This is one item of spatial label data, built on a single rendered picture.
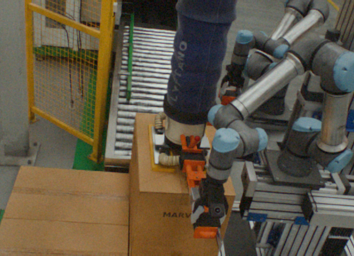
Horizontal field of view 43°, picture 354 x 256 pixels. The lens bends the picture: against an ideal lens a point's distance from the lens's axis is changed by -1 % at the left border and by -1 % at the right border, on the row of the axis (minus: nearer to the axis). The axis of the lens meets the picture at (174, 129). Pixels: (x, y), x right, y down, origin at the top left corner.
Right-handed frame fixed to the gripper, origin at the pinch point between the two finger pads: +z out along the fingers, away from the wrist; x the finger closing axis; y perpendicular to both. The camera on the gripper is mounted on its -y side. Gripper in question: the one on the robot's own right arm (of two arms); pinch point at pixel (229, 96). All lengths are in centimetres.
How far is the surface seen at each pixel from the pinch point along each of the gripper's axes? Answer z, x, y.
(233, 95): -1.4, 1.5, 1.2
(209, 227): -1, -26, 93
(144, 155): 14, -43, 36
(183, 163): 1, -30, 58
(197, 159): 0, -25, 56
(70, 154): 108, -85, -88
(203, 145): 9.4, -16.4, 31.8
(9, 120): 75, -127, -79
